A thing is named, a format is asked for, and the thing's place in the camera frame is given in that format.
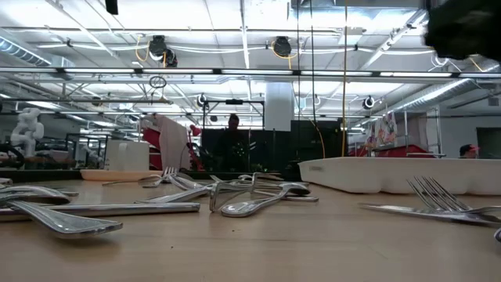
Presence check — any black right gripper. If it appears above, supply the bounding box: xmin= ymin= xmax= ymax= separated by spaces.
xmin=424 ymin=0 xmax=501 ymax=63

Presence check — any silver fork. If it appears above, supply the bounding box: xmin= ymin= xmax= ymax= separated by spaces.
xmin=405 ymin=176 xmax=501 ymax=226
xmin=139 ymin=167 xmax=178 ymax=189
xmin=420 ymin=175 xmax=501 ymax=215
xmin=208 ymin=172 xmax=261 ymax=214
xmin=101 ymin=175 xmax=173 ymax=187

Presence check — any overhead light bar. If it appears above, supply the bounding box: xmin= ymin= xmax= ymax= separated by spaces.
xmin=0 ymin=67 xmax=501 ymax=78

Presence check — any dark doorway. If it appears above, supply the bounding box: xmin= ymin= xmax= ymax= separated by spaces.
xmin=476 ymin=127 xmax=501 ymax=160

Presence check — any colourful poster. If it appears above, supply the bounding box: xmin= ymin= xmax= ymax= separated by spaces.
xmin=374 ymin=112 xmax=398 ymax=146

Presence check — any red machine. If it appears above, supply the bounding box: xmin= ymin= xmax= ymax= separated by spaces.
xmin=141 ymin=125 xmax=164 ymax=172

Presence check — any red cart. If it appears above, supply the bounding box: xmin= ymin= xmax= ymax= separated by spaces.
xmin=348 ymin=143 xmax=431 ymax=158

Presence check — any white mug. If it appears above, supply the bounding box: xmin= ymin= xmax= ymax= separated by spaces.
xmin=104 ymin=139 xmax=151 ymax=172

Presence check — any white robot figure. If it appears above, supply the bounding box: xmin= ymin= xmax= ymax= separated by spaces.
xmin=9 ymin=107 xmax=46 ymax=157

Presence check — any peach round plate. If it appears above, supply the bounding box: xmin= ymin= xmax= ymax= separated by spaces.
xmin=80 ymin=168 xmax=164 ymax=183

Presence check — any black panel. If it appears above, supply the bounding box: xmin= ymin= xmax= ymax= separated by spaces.
xmin=290 ymin=119 xmax=348 ymax=160

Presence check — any white cutlery tray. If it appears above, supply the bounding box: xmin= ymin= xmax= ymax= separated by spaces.
xmin=297 ymin=156 xmax=501 ymax=196

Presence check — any white pillar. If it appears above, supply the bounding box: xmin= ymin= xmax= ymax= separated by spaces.
xmin=265 ymin=81 xmax=295 ymax=132

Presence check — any silver ventilation duct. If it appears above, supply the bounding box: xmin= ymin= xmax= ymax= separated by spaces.
xmin=385 ymin=58 xmax=501 ymax=115
xmin=0 ymin=35 xmax=54 ymax=67

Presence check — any black booth frame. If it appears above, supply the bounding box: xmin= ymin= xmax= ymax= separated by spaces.
xmin=201 ymin=99 xmax=266 ymax=173

